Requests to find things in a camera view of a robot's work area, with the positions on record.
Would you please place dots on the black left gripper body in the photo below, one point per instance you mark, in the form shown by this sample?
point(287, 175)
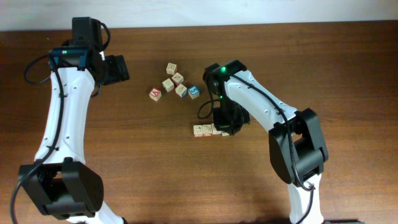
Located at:
point(114, 71)

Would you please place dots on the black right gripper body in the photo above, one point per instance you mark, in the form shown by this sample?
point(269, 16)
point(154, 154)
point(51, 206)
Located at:
point(229, 115)

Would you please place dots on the wooden block red letter E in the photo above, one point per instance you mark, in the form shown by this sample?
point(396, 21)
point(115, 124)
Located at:
point(198, 130)

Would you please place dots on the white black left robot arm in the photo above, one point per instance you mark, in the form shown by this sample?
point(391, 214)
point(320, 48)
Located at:
point(58, 182)

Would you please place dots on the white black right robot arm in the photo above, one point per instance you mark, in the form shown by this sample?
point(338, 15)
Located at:
point(297, 146)

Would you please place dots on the wooden block blue number 5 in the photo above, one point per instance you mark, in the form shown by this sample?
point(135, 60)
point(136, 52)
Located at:
point(193, 92)

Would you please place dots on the wooden block red letter A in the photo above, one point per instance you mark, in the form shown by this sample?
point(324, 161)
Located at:
point(155, 94)

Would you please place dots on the wooden block back red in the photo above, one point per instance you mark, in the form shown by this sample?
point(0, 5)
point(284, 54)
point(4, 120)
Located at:
point(168, 84)

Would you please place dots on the plain wooden picture block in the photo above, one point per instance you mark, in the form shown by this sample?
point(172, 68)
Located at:
point(171, 69)

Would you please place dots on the wooden block teal side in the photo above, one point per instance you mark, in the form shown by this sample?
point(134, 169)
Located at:
point(181, 90)

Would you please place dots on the wooden block red edge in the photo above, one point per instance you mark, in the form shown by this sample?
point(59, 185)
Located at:
point(177, 78)

